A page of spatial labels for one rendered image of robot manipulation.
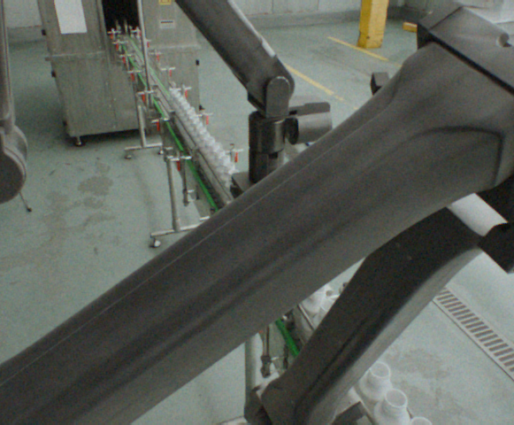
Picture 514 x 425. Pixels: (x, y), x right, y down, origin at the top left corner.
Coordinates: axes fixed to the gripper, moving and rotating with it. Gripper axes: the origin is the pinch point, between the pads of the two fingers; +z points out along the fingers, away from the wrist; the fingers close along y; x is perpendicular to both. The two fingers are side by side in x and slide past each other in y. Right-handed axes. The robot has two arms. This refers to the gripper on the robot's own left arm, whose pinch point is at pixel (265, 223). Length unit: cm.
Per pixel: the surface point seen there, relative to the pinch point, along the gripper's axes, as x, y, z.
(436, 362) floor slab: -52, -113, 141
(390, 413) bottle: 24.9, -12.9, 25.2
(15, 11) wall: -939, 122, 94
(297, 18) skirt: -936, -444, 136
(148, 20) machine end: -389, -38, 31
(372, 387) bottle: 18.8, -13.4, 26.5
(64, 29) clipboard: -387, 34, 34
